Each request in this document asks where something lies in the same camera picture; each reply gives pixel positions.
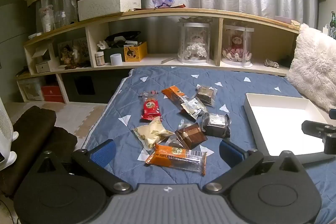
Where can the dark box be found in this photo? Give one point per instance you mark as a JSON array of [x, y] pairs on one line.
[[113, 50]]

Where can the brown striped snack packet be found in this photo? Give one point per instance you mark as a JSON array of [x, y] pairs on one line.
[[190, 136]]

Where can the small lidded jar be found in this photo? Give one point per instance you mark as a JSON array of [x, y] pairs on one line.
[[99, 59]]

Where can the white fabric flower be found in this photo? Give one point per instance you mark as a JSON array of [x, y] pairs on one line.
[[103, 44]]

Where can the orange snack bar packet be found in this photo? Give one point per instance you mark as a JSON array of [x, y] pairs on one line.
[[176, 158], [174, 94]]

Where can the dried plant ornament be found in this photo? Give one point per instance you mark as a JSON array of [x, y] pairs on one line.
[[271, 64]]

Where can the beige foam floor mat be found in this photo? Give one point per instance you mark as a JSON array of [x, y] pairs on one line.
[[78, 116]]

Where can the brown folded cloth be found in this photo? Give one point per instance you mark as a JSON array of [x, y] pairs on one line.
[[36, 129]]

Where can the brown cake clear packet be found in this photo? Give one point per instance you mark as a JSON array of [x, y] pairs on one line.
[[206, 94], [216, 124]]

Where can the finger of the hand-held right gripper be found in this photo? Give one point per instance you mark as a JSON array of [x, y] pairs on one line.
[[315, 128], [330, 144]]

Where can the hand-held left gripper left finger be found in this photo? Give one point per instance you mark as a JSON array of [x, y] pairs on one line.
[[103, 153]]

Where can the green glass bottle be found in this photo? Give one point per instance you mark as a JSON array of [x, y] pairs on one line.
[[332, 22]]

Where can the wine glass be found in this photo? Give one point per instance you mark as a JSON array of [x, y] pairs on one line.
[[74, 2]]

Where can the white patterned storage box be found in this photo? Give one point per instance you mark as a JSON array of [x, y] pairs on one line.
[[105, 6]]

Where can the brown picture card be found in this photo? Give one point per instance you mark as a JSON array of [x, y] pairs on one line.
[[64, 50], [81, 48]]

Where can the white cylinder cup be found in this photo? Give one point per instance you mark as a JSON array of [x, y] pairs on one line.
[[116, 59]]

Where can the small glass bottle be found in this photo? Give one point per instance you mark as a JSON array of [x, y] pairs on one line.
[[63, 18], [57, 20]]

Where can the purple plastic bag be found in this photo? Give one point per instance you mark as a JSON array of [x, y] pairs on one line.
[[163, 1]]

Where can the small white box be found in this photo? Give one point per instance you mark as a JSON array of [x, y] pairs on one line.
[[42, 67]]

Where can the black tray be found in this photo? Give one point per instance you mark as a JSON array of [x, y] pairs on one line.
[[123, 37]]

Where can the white heater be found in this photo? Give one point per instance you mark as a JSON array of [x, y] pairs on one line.
[[5, 129]]

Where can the red box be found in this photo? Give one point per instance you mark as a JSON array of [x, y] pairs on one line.
[[52, 93]]

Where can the open white carton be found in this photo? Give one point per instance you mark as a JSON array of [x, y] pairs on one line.
[[42, 52]]

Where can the clear storage bin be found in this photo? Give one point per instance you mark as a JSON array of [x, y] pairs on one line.
[[30, 88]]

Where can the labelled glass jar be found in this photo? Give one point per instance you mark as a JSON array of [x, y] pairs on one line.
[[46, 20]]

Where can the wooden stick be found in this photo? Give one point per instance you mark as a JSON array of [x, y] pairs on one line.
[[168, 60]]

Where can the red flat item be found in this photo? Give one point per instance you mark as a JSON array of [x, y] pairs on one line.
[[176, 6]]

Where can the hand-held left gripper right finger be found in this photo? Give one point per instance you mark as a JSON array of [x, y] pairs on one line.
[[229, 153]]

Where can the white black-print snack packet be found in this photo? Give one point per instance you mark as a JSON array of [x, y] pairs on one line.
[[193, 107]]

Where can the black storage cube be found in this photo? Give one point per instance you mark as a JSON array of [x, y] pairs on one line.
[[78, 90]]

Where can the white fluffy pillow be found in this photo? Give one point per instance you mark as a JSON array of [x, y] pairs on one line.
[[312, 64]]

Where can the red snack packet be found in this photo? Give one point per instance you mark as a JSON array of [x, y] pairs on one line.
[[151, 108]]

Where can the yellow cartoon box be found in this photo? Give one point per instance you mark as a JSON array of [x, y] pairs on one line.
[[136, 54]]

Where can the cream snack packet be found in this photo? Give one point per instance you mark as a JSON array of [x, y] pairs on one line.
[[152, 134]]

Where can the blue quilted blanket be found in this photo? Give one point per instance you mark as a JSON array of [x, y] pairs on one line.
[[126, 108]]

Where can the pink flat item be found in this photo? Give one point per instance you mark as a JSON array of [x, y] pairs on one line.
[[283, 19]]

